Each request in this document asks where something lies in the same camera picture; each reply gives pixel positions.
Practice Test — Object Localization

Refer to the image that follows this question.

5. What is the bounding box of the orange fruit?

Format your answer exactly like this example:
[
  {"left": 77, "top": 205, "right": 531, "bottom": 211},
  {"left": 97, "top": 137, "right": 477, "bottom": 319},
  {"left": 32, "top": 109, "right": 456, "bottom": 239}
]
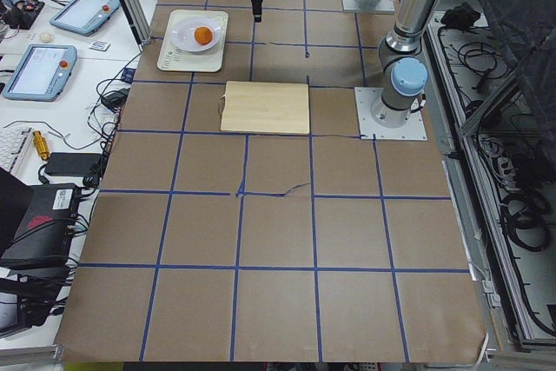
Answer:
[{"left": 194, "top": 26, "right": 214, "bottom": 45}]

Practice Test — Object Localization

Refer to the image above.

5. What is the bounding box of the white round plate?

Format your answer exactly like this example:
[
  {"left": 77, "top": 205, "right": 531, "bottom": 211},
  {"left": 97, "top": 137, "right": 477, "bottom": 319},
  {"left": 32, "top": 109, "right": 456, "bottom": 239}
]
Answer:
[{"left": 170, "top": 17, "right": 223, "bottom": 53}]

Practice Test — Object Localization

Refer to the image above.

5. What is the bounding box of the cream bear tray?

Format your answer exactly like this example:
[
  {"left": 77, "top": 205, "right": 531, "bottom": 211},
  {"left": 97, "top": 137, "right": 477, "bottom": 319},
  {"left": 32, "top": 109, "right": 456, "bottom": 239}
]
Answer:
[{"left": 157, "top": 10, "right": 228, "bottom": 72}]

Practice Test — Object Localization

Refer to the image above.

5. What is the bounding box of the bamboo cutting board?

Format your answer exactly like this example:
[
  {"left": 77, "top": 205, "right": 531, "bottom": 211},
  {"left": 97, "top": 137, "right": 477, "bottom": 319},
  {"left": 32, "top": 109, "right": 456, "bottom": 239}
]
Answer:
[{"left": 221, "top": 81, "right": 310, "bottom": 135}]

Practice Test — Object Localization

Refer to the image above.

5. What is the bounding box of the small printed card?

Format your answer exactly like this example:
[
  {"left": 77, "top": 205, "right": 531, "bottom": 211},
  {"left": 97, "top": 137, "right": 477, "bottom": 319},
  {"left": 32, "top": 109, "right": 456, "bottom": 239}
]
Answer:
[{"left": 90, "top": 41, "right": 110, "bottom": 51}]

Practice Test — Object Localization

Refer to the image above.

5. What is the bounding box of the far blue teach pendant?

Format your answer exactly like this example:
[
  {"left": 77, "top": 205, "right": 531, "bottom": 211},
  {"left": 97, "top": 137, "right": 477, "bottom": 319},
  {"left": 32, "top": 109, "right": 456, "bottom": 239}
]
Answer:
[{"left": 50, "top": 0, "right": 120, "bottom": 36}]

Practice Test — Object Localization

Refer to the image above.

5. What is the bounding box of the blue teach pendant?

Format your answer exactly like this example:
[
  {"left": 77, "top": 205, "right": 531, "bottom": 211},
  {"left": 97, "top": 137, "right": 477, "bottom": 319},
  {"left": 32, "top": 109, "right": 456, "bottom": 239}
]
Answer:
[
  {"left": 50, "top": 0, "right": 120, "bottom": 36},
  {"left": 2, "top": 44, "right": 77, "bottom": 102}
]

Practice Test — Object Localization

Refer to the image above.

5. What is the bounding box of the beige round ball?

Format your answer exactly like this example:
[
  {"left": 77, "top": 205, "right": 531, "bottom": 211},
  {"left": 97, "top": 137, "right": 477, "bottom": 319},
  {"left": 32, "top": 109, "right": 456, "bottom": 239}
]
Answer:
[{"left": 39, "top": 32, "right": 54, "bottom": 43}]

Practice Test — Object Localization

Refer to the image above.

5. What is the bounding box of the near blue teach pendant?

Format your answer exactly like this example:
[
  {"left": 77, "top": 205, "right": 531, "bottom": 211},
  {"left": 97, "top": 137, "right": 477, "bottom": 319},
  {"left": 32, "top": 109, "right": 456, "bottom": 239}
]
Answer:
[{"left": 2, "top": 44, "right": 77, "bottom": 102}]

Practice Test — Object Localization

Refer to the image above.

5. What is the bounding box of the black laptop charger brick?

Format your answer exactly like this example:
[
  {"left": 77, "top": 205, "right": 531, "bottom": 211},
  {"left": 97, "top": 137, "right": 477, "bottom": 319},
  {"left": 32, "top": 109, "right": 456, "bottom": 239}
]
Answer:
[{"left": 44, "top": 152, "right": 101, "bottom": 176}]

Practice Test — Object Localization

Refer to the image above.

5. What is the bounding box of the gold metal cylinder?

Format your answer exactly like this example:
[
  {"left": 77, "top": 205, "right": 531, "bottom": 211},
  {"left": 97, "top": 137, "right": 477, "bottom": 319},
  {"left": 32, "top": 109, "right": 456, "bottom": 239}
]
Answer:
[{"left": 32, "top": 130, "right": 50, "bottom": 161}]

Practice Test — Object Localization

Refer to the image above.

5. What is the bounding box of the black electronics box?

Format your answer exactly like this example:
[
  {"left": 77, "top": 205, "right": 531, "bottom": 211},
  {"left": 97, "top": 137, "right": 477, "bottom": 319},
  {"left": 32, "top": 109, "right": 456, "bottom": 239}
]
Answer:
[{"left": 1, "top": 181, "right": 81, "bottom": 270}]

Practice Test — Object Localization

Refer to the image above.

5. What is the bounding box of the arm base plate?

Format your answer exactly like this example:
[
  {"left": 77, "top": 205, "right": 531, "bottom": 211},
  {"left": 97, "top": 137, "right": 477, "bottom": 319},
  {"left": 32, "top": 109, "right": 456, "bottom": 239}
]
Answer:
[
  {"left": 354, "top": 87, "right": 427, "bottom": 141},
  {"left": 341, "top": 0, "right": 395, "bottom": 15}
]

